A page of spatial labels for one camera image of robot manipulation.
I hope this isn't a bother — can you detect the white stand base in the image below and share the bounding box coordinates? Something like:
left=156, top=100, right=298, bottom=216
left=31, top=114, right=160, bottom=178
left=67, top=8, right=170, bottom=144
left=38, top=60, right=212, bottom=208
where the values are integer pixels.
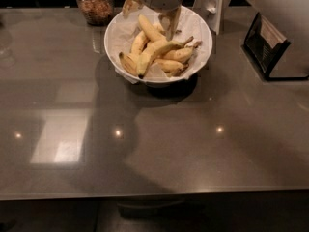
left=193, top=0, right=231, bottom=35

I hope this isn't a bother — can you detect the left upright yellow banana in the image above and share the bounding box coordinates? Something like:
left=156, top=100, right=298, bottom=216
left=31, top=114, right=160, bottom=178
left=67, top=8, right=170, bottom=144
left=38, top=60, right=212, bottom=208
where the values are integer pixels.
left=130, top=31, right=149, bottom=54

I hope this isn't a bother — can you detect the glass jar with granola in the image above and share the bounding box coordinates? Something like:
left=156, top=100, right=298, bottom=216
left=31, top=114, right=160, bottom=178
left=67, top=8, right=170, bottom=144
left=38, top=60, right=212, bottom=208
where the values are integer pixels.
left=76, top=0, right=114, bottom=26

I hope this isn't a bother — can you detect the white bowl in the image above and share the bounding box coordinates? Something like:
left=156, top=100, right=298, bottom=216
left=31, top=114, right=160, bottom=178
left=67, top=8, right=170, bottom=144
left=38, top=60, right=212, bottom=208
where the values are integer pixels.
left=103, top=4, right=213, bottom=89

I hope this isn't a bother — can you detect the black napkin holder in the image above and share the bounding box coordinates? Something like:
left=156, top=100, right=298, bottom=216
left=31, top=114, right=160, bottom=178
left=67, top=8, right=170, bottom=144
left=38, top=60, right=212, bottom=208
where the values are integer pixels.
left=243, top=13, right=309, bottom=81

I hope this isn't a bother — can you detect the lower left striped banana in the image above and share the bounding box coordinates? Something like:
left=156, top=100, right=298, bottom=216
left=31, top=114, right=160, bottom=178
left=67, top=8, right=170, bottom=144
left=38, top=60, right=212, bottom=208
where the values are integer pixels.
left=119, top=52, right=138, bottom=76

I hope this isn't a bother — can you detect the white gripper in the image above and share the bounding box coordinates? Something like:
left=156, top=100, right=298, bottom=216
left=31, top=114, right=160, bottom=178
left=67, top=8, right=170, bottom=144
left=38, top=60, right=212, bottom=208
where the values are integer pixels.
left=122, top=0, right=183, bottom=41

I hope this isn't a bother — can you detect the top long yellow banana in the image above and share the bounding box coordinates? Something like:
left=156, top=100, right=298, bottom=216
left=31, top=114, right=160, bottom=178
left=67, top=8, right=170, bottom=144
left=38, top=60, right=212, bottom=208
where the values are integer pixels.
left=138, top=14, right=193, bottom=51

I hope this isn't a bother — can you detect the white paper bowl liner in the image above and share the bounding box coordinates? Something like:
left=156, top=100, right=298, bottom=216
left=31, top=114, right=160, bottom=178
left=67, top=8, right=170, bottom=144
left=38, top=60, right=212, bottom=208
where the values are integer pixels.
left=108, top=6, right=210, bottom=85

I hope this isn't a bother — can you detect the central large yellow banana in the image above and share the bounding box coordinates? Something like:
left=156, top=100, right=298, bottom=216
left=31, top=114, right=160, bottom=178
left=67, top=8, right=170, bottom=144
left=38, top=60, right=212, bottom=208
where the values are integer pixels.
left=136, top=40, right=184, bottom=79

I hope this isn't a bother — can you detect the lower right yellow banana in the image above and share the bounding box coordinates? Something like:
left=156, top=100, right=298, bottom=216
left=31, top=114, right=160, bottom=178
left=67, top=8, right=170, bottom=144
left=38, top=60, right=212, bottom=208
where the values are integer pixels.
left=154, top=59, right=188, bottom=77

